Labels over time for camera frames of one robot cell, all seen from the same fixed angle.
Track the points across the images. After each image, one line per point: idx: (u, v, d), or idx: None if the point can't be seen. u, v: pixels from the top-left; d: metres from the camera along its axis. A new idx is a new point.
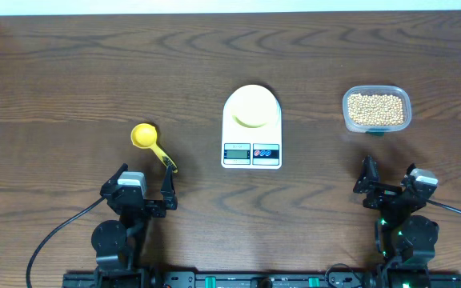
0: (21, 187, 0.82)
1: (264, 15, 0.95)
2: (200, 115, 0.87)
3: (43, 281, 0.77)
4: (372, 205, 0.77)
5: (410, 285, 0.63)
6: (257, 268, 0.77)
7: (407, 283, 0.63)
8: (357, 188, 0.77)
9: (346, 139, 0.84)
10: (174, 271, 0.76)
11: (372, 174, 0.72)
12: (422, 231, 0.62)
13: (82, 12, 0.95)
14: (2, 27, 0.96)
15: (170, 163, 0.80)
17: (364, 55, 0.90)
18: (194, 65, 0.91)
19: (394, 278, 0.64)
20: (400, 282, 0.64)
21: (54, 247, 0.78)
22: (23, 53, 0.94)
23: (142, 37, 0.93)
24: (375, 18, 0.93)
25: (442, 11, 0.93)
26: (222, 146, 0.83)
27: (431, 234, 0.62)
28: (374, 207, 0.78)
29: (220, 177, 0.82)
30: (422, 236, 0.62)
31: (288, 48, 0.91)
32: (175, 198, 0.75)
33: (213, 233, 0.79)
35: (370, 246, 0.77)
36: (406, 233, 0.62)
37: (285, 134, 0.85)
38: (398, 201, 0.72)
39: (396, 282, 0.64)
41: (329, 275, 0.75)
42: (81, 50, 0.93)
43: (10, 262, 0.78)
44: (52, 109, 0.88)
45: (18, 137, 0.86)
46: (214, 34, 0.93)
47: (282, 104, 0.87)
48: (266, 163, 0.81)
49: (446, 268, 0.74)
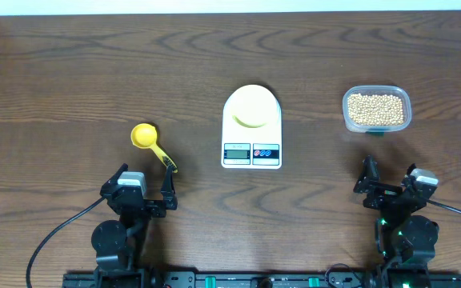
0: (22, 187, 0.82)
1: (264, 15, 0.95)
2: (200, 115, 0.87)
3: (43, 281, 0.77)
4: (371, 205, 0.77)
5: (410, 285, 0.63)
6: (257, 267, 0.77)
7: (407, 283, 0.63)
8: (357, 187, 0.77)
9: (346, 139, 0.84)
10: (174, 271, 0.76)
11: (372, 174, 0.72)
12: (423, 231, 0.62)
13: (82, 12, 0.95)
14: (2, 27, 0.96)
15: (170, 163, 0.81)
17: (364, 55, 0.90)
18: (194, 65, 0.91)
19: (394, 278, 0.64)
20: (400, 282, 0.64)
21: (54, 247, 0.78)
22: (23, 53, 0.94)
23: (142, 36, 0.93)
24: (376, 18, 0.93)
25: (442, 11, 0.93)
26: (222, 146, 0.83)
27: (432, 233, 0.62)
28: (374, 207, 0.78)
29: (220, 177, 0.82)
30: (423, 236, 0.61)
31: (288, 48, 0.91)
32: (175, 198, 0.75)
33: (213, 233, 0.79)
35: (370, 246, 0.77)
36: (406, 233, 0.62)
37: (285, 134, 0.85)
38: (398, 200, 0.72)
39: (396, 282, 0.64)
41: (329, 275, 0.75)
42: (81, 49, 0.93)
43: (10, 262, 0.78)
44: (52, 109, 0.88)
45: (18, 137, 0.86)
46: (214, 34, 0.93)
47: (282, 104, 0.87)
48: (266, 163, 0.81)
49: (446, 268, 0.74)
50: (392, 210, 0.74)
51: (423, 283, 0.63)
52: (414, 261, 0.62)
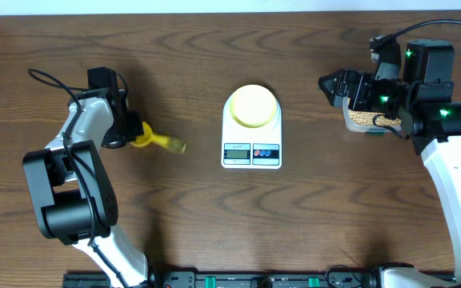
0: (22, 187, 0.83)
1: (265, 14, 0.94)
2: (200, 115, 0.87)
3: (44, 281, 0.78)
4: (361, 103, 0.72)
5: (448, 110, 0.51)
6: (257, 267, 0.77)
7: (445, 110, 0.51)
8: (330, 103, 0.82)
9: (346, 139, 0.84)
10: (174, 272, 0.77)
11: (338, 74, 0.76)
12: (429, 42, 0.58)
13: (82, 12, 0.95)
14: (2, 27, 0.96)
15: (176, 146, 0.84)
17: (365, 55, 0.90)
18: (194, 65, 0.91)
19: (429, 108, 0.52)
20: (437, 110, 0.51)
21: (55, 247, 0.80)
22: (23, 53, 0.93)
23: (142, 36, 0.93)
24: (376, 18, 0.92)
25: (442, 11, 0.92)
26: (222, 146, 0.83)
27: (448, 50, 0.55)
28: (360, 110, 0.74)
29: (220, 178, 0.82)
30: (427, 41, 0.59)
31: (288, 48, 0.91)
32: (140, 132, 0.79)
33: (214, 233, 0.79)
35: (370, 246, 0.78)
36: (414, 44, 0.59)
37: (284, 134, 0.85)
38: (378, 69, 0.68)
39: (434, 114, 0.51)
41: (329, 275, 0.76)
42: (81, 49, 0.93)
43: (10, 263, 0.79)
44: (51, 109, 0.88)
45: (18, 137, 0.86)
46: (214, 34, 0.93)
47: (282, 104, 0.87)
48: (266, 164, 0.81)
49: (446, 268, 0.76)
50: (378, 88, 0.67)
51: (438, 107, 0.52)
52: (431, 59, 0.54)
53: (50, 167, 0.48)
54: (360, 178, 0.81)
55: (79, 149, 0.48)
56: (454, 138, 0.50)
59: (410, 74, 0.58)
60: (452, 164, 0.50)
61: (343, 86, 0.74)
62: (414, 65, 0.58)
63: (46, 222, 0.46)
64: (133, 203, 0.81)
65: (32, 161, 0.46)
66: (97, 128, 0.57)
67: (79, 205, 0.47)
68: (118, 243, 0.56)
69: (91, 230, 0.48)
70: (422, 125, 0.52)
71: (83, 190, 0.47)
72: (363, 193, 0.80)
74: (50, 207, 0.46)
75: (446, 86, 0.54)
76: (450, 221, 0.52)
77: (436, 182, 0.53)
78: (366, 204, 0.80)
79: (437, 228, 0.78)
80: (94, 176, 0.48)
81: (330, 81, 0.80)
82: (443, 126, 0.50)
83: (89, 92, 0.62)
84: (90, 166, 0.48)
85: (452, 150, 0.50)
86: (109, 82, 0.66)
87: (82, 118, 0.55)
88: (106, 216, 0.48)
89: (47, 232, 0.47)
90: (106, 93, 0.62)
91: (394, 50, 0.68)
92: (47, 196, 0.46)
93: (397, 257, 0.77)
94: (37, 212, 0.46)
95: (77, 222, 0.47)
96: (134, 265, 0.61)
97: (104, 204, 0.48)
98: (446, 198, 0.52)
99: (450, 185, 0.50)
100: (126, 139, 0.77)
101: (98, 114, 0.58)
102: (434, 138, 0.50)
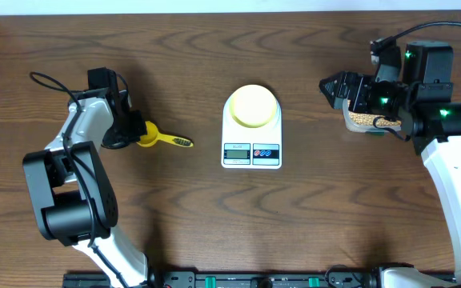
0: (22, 187, 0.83)
1: (264, 14, 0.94)
2: (200, 115, 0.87)
3: (43, 281, 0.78)
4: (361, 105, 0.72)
5: (448, 110, 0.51)
6: (257, 267, 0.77)
7: (445, 110, 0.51)
8: (332, 105, 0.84)
9: (346, 139, 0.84)
10: (174, 271, 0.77)
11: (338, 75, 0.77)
12: (429, 42, 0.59)
13: (82, 12, 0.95)
14: (2, 27, 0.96)
15: (182, 142, 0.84)
17: (365, 55, 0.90)
18: (194, 65, 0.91)
19: (428, 108, 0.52)
20: (437, 110, 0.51)
21: (55, 246, 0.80)
22: (23, 53, 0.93)
23: (142, 36, 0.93)
24: (376, 18, 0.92)
25: (442, 11, 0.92)
26: (222, 146, 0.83)
27: (447, 51, 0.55)
28: (360, 112, 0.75)
29: (220, 178, 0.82)
30: (427, 42, 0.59)
31: (288, 48, 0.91)
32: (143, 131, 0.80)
33: (214, 233, 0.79)
35: (370, 246, 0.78)
36: (414, 45, 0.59)
37: (284, 134, 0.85)
38: (378, 70, 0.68)
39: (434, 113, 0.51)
41: (329, 275, 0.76)
42: (81, 49, 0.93)
43: (10, 263, 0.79)
44: (52, 109, 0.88)
45: (18, 137, 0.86)
46: (214, 34, 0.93)
47: (282, 104, 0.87)
48: (266, 164, 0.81)
49: (446, 268, 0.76)
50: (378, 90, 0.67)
51: (438, 107, 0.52)
52: (430, 60, 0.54)
53: (50, 167, 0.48)
54: (360, 178, 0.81)
55: (79, 150, 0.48)
56: (453, 138, 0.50)
59: (410, 75, 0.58)
60: (452, 164, 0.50)
61: (343, 88, 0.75)
62: (413, 65, 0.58)
63: (46, 222, 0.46)
64: (133, 203, 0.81)
65: (31, 161, 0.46)
66: (97, 128, 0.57)
67: (78, 206, 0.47)
68: (118, 246, 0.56)
69: (91, 232, 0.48)
70: (422, 125, 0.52)
71: (83, 190, 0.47)
72: (362, 193, 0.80)
74: (49, 208, 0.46)
75: (446, 86, 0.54)
76: (450, 220, 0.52)
77: (436, 182, 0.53)
78: (366, 204, 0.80)
79: (436, 228, 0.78)
80: (94, 177, 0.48)
81: (330, 83, 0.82)
82: (443, 126, 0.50)
83: (87, 92, 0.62)
84: (90, 168, 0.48)
85: (452, 150, 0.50)
86: (108, 82, 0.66)
87: (82, 119, 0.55)
88: (106, 217, 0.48)
89: (47, 233, 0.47)
90: (106, 93, 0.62)
91: (394, 52, 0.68)
92: (47, 197, 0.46)
93: (397, 257, 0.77)
94: (36, 213, 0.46)
95: (77, 223, 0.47)
96: (134, 266, 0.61)
97: (104, 205, 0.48)
98: (446, 197, 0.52)
99: (450, 184, 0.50)
100: (126, 140, 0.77)
101: (98, 114, 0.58)
102: (434, 138, 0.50)
